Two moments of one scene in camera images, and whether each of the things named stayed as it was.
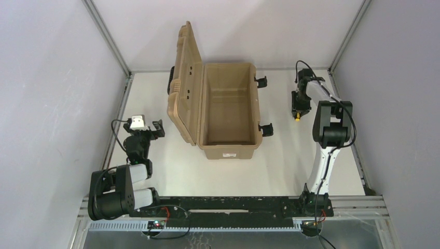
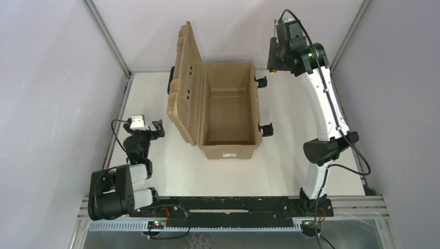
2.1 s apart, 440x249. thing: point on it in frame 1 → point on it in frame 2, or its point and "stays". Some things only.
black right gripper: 297,106 → 272,59
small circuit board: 156,224 stays
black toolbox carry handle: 169,79 stays
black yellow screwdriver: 298,116 → 273,71
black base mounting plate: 239,210 stays
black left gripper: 145,132 stays
